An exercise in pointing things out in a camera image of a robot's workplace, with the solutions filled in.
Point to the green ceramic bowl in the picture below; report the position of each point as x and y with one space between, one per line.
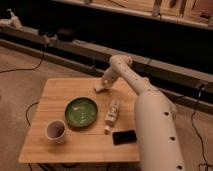
81 112

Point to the white paper cup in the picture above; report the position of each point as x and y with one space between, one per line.
55 131

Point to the wooden table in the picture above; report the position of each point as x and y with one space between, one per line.
87 145

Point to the black power adapter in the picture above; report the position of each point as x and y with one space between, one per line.
66 35

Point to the wooden shelf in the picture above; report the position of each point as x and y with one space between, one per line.
195 13

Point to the black smartphone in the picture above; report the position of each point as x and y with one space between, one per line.
124 137

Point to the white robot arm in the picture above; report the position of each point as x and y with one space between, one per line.
158 143

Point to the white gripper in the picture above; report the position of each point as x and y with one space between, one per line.
109 78

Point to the white spray bottle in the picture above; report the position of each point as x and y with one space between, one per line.
13 21

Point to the white sponge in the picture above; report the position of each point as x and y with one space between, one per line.
99 89

